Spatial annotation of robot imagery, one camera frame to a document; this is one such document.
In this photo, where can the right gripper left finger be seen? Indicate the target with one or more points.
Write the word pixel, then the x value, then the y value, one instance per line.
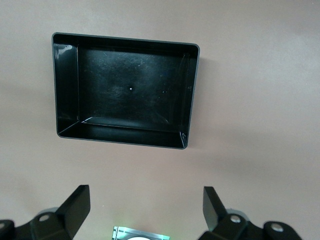
pixel 72 212

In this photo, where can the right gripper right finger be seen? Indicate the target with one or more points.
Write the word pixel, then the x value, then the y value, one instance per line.
pixel 217 215

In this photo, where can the black plastic box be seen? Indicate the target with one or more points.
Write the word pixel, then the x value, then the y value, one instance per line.
pixel 130 100

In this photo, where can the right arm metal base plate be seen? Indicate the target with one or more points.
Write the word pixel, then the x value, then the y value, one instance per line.
pixel 120 232

